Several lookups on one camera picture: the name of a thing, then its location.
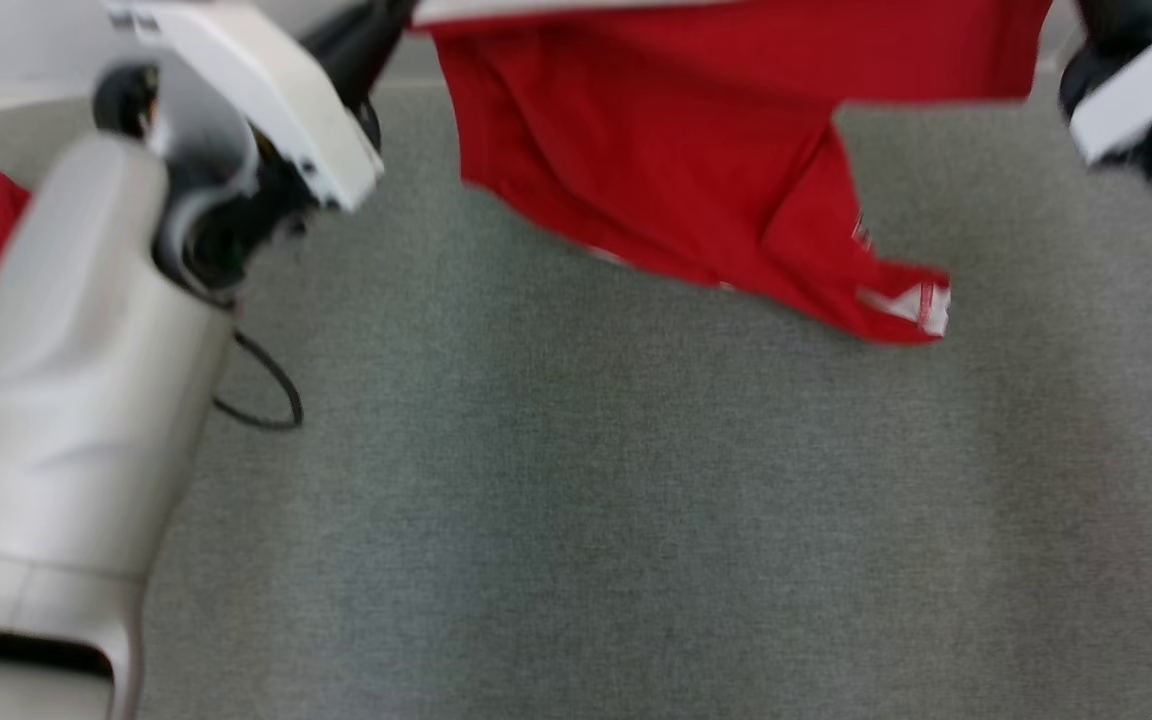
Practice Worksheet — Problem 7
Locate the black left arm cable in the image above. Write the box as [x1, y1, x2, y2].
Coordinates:
[212, 328, 305, 433]

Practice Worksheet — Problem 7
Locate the grey fabric sofa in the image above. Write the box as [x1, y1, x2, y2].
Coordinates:
[0, 60, 1152, 720]

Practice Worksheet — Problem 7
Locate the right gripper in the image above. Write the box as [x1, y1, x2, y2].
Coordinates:
[1058, 0, 1152, 166]

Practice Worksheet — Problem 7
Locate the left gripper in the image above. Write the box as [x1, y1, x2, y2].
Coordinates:
[106, 0, 419, 211]

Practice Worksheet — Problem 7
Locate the red garment with white stripe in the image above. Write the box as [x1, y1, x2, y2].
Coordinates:
[414, 0, 1054, 346]

